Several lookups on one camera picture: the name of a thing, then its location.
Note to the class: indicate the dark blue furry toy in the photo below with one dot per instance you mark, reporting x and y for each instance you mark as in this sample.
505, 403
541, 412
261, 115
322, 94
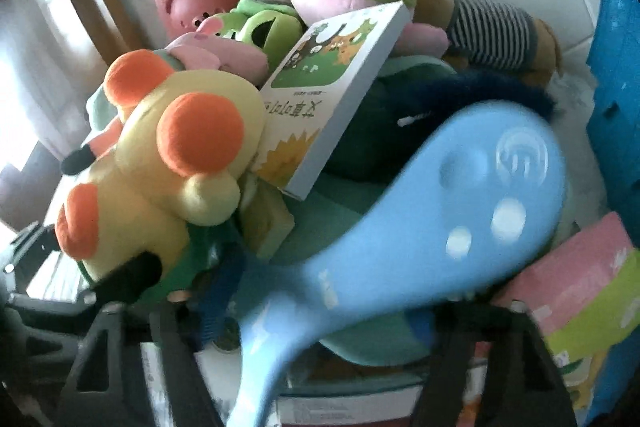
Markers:
500, 89

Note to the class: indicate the dark green plush toy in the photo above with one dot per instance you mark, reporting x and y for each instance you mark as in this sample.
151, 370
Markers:
370, 127

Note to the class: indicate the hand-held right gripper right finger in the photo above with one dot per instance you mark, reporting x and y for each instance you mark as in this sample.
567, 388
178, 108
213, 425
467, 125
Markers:
450, 352

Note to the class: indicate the cartoon cover white book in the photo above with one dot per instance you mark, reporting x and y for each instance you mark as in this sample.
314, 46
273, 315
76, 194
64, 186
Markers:
320, 117

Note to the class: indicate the yellow plush dog orange patches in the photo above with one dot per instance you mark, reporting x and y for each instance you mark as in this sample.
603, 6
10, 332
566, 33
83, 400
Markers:
150, 187

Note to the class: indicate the light blue plastic rice spoon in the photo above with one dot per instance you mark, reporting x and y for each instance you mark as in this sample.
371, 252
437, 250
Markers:
450, 187

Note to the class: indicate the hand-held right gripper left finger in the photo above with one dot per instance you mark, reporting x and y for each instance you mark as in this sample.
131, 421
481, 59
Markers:
217, 307

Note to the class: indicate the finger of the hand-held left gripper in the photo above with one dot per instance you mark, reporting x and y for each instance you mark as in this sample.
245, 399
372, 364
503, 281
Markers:
45, 307

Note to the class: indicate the pink cardboard box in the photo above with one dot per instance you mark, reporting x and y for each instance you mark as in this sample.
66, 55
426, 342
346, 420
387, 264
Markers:
565, 272

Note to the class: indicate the brown plush bear striped shirt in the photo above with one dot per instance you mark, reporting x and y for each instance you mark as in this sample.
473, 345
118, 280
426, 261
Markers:
490, 32

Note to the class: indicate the green frog plush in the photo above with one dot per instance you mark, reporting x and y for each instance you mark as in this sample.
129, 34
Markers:
260, 27

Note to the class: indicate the pale yellow small box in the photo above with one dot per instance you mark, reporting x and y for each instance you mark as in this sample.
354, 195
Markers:
270, 222

